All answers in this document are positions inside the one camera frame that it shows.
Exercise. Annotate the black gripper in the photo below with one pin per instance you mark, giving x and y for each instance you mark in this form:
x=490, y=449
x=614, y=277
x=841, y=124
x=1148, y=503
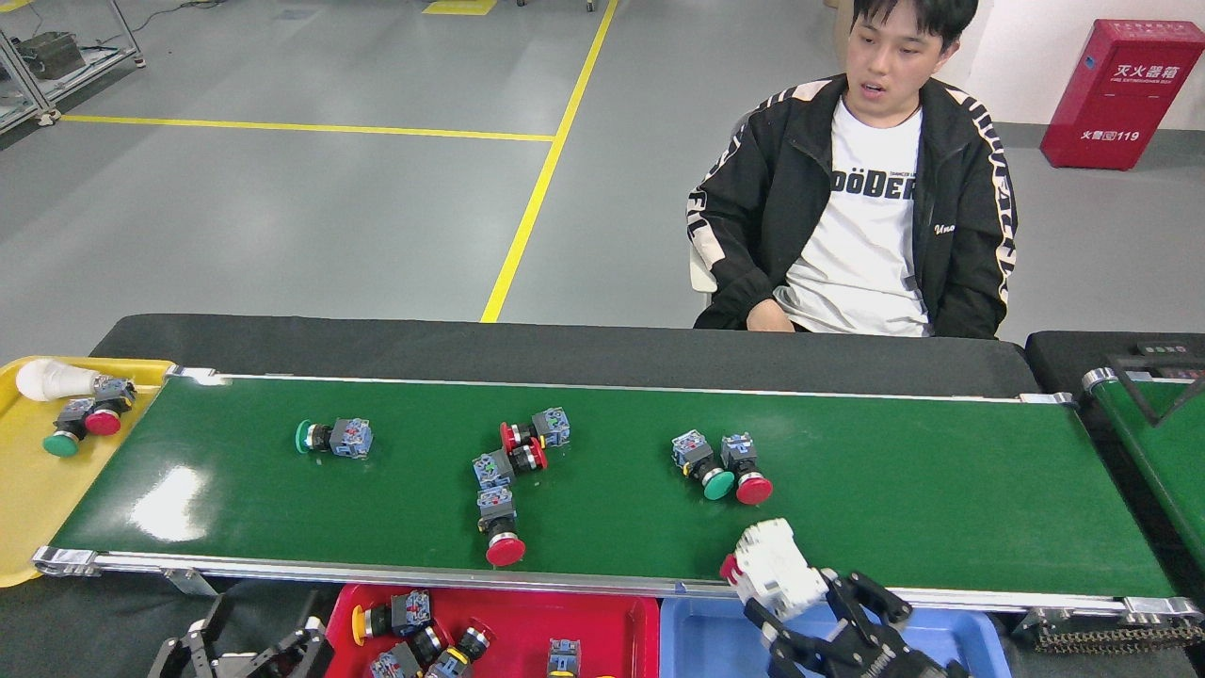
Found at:
x=875, y=667

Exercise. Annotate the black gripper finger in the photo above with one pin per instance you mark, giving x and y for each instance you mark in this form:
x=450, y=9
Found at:
x=306, y=654
x=193, y=650

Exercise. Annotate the white switch part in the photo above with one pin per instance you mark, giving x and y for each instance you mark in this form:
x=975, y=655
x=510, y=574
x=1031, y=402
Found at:
x=777, y=565

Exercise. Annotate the long green conveyor belt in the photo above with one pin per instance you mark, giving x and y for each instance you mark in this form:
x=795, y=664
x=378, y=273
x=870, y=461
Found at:
x=894, y=471

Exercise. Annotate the yellow plastic tray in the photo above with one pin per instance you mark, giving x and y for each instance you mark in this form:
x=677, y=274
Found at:
x=38, y=518

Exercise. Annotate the short green conveyor belt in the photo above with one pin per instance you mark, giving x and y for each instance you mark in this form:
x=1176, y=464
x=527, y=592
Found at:
x=1158, y=443

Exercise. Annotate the person's right hand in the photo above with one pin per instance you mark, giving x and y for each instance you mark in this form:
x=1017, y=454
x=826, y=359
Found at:
x=770, y=318

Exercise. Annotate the blue plastic bin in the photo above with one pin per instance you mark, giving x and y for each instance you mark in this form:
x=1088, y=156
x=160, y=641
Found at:
x=715, y=650

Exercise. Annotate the red plastic bin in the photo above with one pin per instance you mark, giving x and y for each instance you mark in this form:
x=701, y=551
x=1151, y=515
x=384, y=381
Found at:
x=602, y=621

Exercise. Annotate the white light bulb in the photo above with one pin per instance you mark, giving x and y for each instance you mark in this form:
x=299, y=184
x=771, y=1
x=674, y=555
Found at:
x=52, y=379

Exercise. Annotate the grey office chair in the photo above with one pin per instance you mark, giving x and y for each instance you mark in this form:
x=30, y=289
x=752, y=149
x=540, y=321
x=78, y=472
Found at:
x=701, y=278

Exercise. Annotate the black control box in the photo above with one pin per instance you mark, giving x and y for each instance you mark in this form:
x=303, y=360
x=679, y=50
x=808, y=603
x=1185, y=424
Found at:
x=1167, y=348

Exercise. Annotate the person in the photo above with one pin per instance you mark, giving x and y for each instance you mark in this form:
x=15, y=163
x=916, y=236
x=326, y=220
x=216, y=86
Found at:
x=960, y=188

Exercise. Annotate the silver metal rack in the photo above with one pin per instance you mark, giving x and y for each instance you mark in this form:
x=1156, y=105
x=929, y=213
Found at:
x=94, y=61

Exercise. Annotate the brown cardboard box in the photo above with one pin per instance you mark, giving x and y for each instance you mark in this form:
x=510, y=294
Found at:
x=841, y=28

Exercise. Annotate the red fire extinguisher box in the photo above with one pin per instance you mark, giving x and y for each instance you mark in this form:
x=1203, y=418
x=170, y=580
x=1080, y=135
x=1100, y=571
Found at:
x=1120, y=94

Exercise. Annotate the grey metal box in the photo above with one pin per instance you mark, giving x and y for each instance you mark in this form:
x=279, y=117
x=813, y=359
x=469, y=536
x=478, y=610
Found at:
x=52, y=55

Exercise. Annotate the black metal bracket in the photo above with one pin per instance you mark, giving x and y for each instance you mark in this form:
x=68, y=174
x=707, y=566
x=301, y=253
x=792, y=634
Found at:
x=1134, y=391

